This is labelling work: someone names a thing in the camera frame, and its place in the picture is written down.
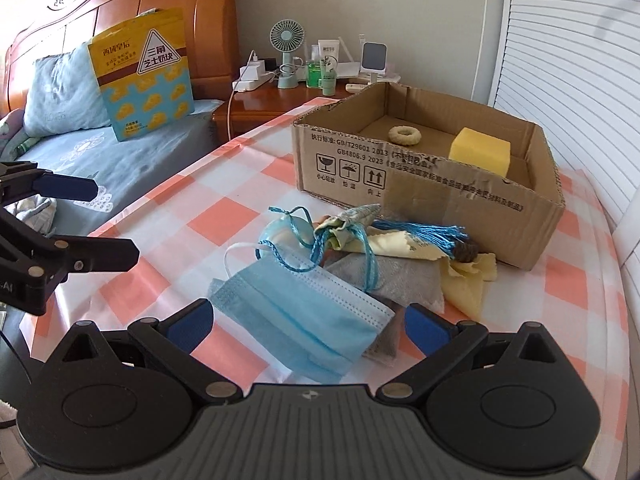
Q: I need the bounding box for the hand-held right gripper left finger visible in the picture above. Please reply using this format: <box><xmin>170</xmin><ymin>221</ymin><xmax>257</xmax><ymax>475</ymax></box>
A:
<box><xmin>47</xmin><ymin>298</ymin><xmax>241</xmax><ymax>404</ymax></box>

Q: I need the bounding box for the white phone stand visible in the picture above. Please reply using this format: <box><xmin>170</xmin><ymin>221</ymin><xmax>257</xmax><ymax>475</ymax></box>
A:
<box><xmin>361</xmin><ymin>41</ymin><xmax>390</xmax><ymax>83</ymax></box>

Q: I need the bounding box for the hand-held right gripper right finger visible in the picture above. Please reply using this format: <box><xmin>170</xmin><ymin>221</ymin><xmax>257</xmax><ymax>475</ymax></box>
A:
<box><xmin>376</xmin><ymin>302</ymin><xmax>571</xmax><ymax>404</ymax></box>

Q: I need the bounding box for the small green desk fan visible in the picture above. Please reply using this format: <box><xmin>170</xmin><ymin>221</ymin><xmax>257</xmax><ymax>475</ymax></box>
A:
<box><xmin>270</xmin><ymin>20</ymin><xmax>303</xmax><ymax>90</ymax></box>

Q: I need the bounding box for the yellow snack bag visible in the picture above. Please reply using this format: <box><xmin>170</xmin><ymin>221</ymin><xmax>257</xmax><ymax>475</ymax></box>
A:
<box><xmin>87</xmin><ymin>7</ymin><xmax>196</xmax><ymax>143</ymax></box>

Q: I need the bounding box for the green liquid spray bottle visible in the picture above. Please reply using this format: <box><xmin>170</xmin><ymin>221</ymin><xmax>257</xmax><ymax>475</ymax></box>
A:
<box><xmin>306</xmin><ymin>46</ymin><xmax>323</xmax><ymax>88</ymax></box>

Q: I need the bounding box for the blue pillow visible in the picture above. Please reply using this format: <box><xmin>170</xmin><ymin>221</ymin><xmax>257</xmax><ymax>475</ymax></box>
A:
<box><xmin>22</xmin><ymin>40</ymin><xmax>111</xmax><ymax>137</ymax></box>

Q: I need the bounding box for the grey crumpled cloth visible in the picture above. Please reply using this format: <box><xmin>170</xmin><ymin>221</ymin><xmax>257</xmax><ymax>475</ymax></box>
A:
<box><xmin>15</xmin><ymin>195</ymin><xmax>58</xmax><ymax>236</ymax></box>

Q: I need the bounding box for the blue floral bed sheet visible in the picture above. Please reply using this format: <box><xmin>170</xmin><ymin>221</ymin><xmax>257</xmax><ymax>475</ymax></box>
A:
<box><xmin>0</xmin><ymin>100</ymin><xmax>226</xmax><ymax>238</ymax></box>

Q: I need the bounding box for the white green cosmetic tube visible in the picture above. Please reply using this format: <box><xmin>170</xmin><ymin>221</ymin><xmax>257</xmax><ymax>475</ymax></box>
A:
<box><xmin>319</xmin><ymin>39</ymin><xmax>342</xmax><ymax>97</ymax></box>

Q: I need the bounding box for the cardboard box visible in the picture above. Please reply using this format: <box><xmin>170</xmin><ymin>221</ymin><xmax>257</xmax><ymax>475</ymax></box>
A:
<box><xmin>291</xmin><ymin>81</ymin><xmax>567</xmax><ymax>270</ymax></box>

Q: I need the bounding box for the yellow cleaning cloth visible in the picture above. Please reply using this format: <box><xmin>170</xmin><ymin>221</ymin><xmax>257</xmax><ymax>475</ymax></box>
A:
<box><xmin>345</xmin><ymin>230</ymin><xmax>498</xmax><ymax>321</ymax></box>

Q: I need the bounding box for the wooden nightstand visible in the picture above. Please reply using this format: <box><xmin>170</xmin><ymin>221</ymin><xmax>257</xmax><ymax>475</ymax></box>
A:
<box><xmin>212</xmin><ymin>80</ymin><xmax>361</xmax><ymax>141</ymax></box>

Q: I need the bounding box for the grey cloth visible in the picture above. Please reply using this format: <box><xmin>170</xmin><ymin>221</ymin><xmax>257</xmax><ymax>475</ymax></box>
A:
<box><xmin>362</xmin><ymin>305</ymin><xmax>408</xmax><ymax>361</ymax></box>
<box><xmin>15</xmin><ymin>195</ymin><xmax>58</xmax><ymax>236</ymax></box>

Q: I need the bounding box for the pink checked tablecloth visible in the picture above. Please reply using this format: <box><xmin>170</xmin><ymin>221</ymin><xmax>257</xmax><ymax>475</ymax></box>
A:
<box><xmin>30</xmin><ymin>97</ymin><xmax>631</xmax><ymax>411</ymax></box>

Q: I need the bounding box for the white cable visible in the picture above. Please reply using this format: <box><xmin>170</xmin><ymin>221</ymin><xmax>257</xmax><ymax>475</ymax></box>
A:
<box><xmin>226</xmin><ymin>50</ymin><xmax>258</xmax><ymax>141</ymax></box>

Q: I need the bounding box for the yellow sponge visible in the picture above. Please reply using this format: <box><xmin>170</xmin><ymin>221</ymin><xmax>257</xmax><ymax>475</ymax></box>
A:
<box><xmin>449</xmin><ymin>127</ymin><xmax>512</xmax><ymax>177</ymax></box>

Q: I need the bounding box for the blue face mask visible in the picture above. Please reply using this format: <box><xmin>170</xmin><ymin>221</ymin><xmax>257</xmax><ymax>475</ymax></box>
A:
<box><xmin>207</xmin><ymin>242</ymin><xmax>396</xmax><ymax>385</ymax></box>

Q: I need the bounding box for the white power strip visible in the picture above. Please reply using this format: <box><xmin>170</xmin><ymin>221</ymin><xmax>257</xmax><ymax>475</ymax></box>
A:
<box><xmin>232</xmin><ymin>62</ymin><xmax>278</xmax><ymax>93</ymax></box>

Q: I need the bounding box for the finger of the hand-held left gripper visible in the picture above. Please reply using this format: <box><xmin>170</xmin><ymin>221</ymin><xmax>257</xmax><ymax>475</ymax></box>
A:
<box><xmin>0</xmin><ymin>160</ymin><xmax>99</xmax><ymax>206</ymax></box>
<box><xmin>0</xmin><ymin>207</ymin><xmax>141</xmax><ymax>282</ymax></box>

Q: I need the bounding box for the floral sachet with blue tassel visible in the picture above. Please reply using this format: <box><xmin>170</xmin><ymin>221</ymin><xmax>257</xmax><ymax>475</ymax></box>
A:
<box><xmin>256</xmin><ymin>203</ymin><xmax>468</xmax><ymax>292</ymax></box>

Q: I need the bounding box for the grey fabric pouch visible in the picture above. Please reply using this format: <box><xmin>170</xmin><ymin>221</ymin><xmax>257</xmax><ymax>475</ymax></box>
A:
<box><xmin>327</xmin><ymin>255</ymin><xmax>446</xmax><ymax>318</ymax></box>

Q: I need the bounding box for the beige braided ring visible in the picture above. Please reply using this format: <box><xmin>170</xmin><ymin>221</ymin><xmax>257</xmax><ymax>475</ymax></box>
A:
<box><xmin>388</xmin><ymin>125</ymin><xmax>422</xmax><ymax>147</ymax></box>

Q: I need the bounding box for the white router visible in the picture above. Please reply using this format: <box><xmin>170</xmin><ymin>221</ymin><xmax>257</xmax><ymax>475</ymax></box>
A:
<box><xmin>337</xmin><ymin>34</ymin><xmax>368</xmax><ymax>81</ymax></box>

